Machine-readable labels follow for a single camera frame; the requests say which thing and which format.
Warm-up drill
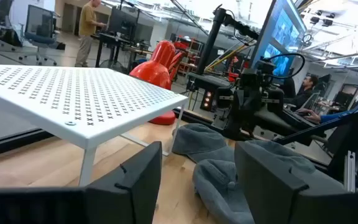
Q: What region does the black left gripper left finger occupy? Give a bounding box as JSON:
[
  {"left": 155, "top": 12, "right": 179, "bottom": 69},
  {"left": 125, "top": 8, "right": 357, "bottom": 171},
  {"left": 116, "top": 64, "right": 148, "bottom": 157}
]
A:
[{"left": 85, "top": 141, "right": 163, "bottom": 224}]

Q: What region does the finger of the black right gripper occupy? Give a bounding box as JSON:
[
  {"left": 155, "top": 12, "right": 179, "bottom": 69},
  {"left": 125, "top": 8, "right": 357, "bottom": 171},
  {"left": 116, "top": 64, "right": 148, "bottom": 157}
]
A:
[
  {"left": 223, "top": 101, "right": 244, "bottom": 139},
  {"left": 242, "top": 99, "right": 262, "bottom": 136}
]

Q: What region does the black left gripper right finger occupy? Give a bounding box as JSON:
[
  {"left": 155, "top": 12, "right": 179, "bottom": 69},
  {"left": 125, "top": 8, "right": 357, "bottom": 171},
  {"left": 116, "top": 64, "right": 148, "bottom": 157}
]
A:
[{"left": 234, "top": 140, "right": 349, "bottom": 224}]

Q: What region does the grey baseball cap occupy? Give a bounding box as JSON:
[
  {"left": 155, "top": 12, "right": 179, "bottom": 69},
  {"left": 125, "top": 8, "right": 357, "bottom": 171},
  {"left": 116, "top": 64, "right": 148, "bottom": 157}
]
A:
[
  {"left": 246, "top": 139, "right": 317, "bottom": 175},
  {"left": 172, "top": 123, "right": 236, "bottom": 163}
]

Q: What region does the blue denim baseball cap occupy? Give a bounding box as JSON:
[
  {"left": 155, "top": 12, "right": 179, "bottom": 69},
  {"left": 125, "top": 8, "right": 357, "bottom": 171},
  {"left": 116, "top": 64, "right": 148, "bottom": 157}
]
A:
[{"left": 192, "top": 158, "right": 256, "bottom": 224}]

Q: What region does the computer tower with lights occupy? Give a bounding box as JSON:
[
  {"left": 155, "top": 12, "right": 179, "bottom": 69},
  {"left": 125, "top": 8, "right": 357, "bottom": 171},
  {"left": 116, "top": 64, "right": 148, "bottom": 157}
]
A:
[{"left": 200, "top": 88, "right": 216, "bottom": 112}]

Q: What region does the yellow rod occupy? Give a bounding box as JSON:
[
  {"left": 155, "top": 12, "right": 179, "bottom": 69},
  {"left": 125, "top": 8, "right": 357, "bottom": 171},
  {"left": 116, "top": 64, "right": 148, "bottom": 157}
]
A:
[{"left": 204, "top": 42, "right": 256, "bottom": 72}]

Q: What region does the person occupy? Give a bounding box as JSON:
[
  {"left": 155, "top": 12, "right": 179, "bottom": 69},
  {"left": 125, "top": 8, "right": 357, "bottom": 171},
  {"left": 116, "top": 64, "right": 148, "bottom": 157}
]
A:
[
  {"left": 74, "top": 0, "right": 108, "bottom": 68},
  {"left": 283, "top": 74, "right": 319, "bottom": 110},
  {"left": 296, "top": 107, "right": 356, "bottom": 125}
]

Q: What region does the black monitor pole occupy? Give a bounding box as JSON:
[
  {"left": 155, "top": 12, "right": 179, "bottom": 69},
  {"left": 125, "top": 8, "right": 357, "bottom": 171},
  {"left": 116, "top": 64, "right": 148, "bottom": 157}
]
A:
[{"left": 196, "top": 4, "right": 260, "bottom": 75}]

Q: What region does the silver aluminium extrusion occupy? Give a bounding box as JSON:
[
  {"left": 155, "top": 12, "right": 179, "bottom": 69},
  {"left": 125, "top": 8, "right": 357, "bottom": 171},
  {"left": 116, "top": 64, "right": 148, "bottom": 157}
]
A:
[{"left": 343, "top": 150, "right": 357, "bottom": 193}]

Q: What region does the red desk lamp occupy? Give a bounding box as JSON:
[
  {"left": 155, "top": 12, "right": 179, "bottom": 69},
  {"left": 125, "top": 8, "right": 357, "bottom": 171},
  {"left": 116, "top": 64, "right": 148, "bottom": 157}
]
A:
[{"left": 129, "top": 40, "right": 186, "bottom": 126}]

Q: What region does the dark blue metal bar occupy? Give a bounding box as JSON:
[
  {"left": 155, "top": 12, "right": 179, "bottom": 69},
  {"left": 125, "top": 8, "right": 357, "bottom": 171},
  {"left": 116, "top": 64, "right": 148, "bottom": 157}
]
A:
[{"left": 273, "top": 77, "right": 358, "bottom": 147}]

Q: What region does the white perforated metal shelf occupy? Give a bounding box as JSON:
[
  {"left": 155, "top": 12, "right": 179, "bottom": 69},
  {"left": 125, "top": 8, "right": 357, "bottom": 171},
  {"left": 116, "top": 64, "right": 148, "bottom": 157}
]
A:
[{"left": 0, "top": 63, "right": 188, "bottom": 187}]

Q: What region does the black desk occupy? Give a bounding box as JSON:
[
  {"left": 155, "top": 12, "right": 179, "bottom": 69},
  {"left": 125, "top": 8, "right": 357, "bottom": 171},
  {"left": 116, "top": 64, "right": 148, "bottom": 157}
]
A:
[{"left": 91, "top": 32, "right": 136, "bottom": 68}]

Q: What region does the black desk monitor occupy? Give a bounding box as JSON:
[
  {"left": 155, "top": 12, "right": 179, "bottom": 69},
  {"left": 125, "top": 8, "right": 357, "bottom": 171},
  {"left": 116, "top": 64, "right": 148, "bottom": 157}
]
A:
[{"left": 107, "top": 6, "right": 139, "bottom": 35}]

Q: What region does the blue office chair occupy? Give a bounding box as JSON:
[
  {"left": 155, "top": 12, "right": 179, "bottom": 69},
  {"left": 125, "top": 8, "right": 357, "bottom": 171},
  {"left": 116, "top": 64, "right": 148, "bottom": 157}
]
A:
[{"left": 19, "top": 4, "right": 62, "bottom": 67}]

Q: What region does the grey office chair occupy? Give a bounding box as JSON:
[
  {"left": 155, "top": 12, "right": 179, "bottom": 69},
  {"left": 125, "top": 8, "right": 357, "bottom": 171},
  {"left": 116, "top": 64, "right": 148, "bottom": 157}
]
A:
[{"left": 0, "top": 0, "right": 23, "bottom": 52}]

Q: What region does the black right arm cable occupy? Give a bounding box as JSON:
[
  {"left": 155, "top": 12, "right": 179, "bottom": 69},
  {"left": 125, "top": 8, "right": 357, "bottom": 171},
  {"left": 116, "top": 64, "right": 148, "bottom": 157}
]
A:
[{"left": 261, "top": 52, "right": 306, "bottom": 79}]

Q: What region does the large wall monitor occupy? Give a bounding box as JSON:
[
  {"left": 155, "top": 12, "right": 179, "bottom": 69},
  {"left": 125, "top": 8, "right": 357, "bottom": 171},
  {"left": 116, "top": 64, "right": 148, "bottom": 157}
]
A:
[{"left": 249, "top": 0, "right": 308, "bottom": 78}]

